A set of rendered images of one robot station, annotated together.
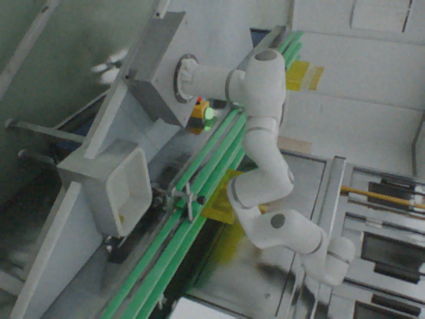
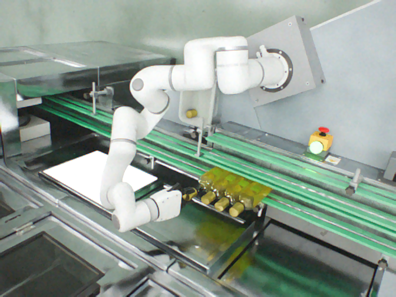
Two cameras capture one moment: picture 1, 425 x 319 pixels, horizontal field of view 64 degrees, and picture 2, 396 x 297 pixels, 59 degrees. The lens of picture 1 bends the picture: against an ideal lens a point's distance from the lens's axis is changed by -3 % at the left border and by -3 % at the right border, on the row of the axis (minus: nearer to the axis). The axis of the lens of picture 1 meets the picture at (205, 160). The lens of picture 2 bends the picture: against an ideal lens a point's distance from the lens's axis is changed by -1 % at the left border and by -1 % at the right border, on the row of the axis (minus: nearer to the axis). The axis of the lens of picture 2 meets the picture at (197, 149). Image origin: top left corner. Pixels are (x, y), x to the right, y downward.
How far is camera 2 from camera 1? 1.58 m
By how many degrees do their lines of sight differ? 80
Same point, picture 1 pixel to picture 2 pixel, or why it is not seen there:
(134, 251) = (176, 132)
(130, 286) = (153, 132)
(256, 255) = (178, 218)
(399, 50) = not seen: outside the picture
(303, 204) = (246, 285)
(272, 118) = (184, 68)
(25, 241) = not seen: hidden behind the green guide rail
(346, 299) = (109, 268)
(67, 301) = not seen: hidden behind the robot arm
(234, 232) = (209, 213)
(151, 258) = (171, 140)
